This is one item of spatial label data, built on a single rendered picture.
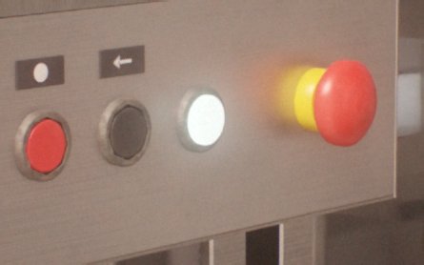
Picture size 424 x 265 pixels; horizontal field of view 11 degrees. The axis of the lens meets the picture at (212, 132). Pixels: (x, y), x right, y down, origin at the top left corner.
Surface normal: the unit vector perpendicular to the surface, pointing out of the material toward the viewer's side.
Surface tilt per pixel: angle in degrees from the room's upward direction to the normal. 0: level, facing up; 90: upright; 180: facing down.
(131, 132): 90
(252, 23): 90
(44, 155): 90
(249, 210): 90
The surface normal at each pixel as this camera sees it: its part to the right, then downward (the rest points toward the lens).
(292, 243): 0.74, 0.11
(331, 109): 0.09, 0.20
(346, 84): 0.41, -0.25
